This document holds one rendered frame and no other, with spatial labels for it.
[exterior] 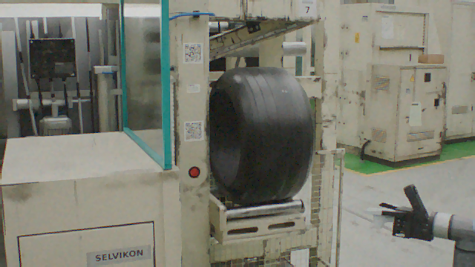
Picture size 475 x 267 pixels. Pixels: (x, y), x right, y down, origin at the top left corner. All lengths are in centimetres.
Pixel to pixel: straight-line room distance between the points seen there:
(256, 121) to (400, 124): 486
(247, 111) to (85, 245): 91
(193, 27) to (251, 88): 31
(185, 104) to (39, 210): 92
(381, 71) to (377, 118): 58
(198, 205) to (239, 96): 45
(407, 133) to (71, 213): 585
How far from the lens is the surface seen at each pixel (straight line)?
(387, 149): 678
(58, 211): 123
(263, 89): 199
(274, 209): 214
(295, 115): 198
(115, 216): 125
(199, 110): 201
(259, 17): 237
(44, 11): 198
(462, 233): 160
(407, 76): 669
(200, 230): 213
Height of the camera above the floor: 157
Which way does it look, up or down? 11 degrees down
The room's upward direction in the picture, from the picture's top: straight up
